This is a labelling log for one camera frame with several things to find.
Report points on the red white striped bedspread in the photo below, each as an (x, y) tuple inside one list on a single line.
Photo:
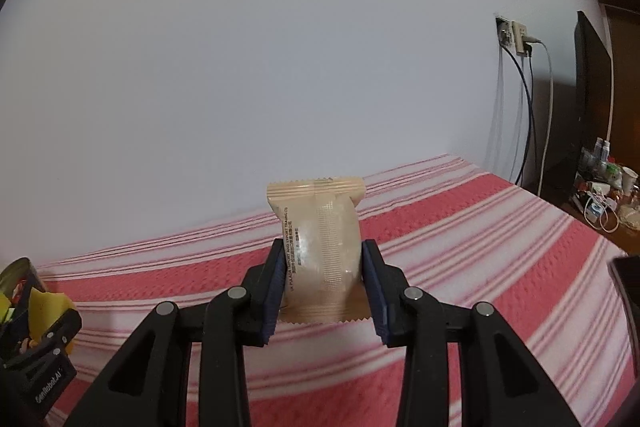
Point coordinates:
[(457, 231)]

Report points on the wall power socket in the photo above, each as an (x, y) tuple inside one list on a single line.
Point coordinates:
[(512, 35)]

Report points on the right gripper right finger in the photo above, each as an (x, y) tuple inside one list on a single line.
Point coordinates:
[(502, 383)]

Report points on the cluttered side table items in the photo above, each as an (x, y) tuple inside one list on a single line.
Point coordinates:
[(605, 194)]

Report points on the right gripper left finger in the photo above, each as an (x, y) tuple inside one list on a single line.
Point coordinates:
[(146, 381)]

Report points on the yellow sponge with green flecks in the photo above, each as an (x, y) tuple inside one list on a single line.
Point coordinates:
[(44, 310)]

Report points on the round metal cookie tin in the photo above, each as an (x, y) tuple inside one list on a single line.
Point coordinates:
[(18, 279)]

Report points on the beige snack packet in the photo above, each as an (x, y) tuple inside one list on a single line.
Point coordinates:
[(322, 245)]

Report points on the black monitor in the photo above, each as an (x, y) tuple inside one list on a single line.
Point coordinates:
[(593, 94)]

